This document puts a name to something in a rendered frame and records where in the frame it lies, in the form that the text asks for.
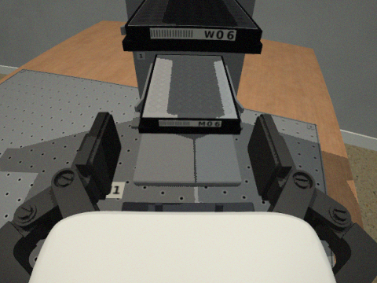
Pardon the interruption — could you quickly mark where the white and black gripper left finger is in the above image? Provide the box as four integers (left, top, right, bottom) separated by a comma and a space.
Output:
0, 112, 121, 283

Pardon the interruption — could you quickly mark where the grey perforated base plate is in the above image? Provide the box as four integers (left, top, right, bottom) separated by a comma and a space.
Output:
0, 69, 328, 228

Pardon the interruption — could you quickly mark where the dark grey rectangular plate with locator pegs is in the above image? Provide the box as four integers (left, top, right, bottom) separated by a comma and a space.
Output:
122, 202, 254, 212

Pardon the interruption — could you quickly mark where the white well plate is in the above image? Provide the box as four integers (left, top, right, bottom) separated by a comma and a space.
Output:
138, 54, 241, 134

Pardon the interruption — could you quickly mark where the black plate labelled w06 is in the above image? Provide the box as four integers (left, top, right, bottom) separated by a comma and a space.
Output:
122, 0, 263, 54

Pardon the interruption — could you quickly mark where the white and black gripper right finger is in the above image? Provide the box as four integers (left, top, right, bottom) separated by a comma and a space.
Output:
247, 114, 377, 283

